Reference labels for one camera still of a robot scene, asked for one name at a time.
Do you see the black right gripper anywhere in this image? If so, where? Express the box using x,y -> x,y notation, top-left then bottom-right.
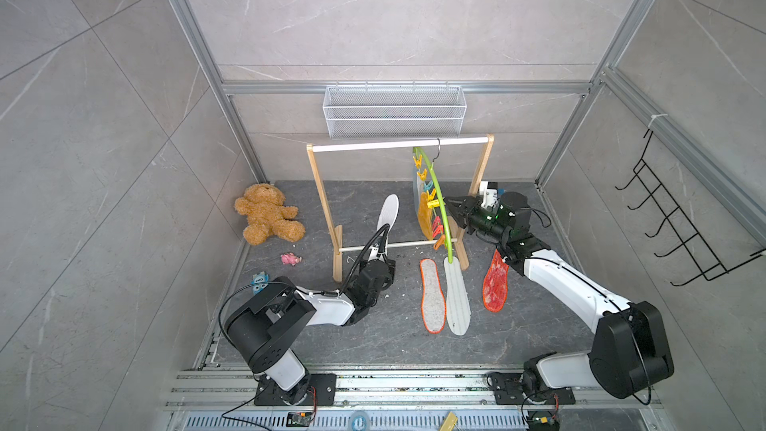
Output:
445,198 -> 511,245

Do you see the grey felt orange-edged insole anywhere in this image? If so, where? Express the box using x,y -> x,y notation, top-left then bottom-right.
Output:
420,259 -> 446,334

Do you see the white foam insole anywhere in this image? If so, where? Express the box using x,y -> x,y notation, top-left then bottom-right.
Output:
377,194 -> 399,247

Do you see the red orange-edged insole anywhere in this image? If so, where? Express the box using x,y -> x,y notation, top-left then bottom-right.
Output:
482,251 -> 509,313

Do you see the grey striped insole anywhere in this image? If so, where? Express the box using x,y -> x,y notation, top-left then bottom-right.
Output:
444,257 -> 471,336

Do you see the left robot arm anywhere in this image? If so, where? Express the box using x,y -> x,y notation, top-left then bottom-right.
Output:
219,223 -> 396,404

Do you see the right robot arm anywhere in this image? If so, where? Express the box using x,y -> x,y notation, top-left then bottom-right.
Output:
443,183 -> 674,403

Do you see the green round clip hanger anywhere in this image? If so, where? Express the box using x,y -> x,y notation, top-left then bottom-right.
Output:
412,147 -> 454,259

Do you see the yellow fuzzy insole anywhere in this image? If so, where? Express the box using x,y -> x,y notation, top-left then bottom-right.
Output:
417,190 -> 436,241

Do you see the blue-grey foam insole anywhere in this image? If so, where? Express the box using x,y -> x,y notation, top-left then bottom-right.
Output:
412,169 -> 420,215

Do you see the pink pig toy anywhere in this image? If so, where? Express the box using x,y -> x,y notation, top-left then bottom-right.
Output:
280,253 -> 302,267

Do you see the teal robot toy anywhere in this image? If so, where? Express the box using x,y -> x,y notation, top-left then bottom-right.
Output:
251,273 -> 270,295

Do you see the brown teddy bear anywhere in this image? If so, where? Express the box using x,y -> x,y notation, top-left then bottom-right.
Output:
235,184 -> 305,245

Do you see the wooden clothes rack frame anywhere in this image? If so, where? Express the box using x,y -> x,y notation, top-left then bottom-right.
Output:
305,134 -> 495,283

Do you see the white wire mesh basket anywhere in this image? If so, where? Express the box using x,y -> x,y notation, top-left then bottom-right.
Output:
322,85 -> 467,139

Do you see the black wall hook rack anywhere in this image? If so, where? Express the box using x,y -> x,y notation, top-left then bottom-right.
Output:
614,131 -> 765,287

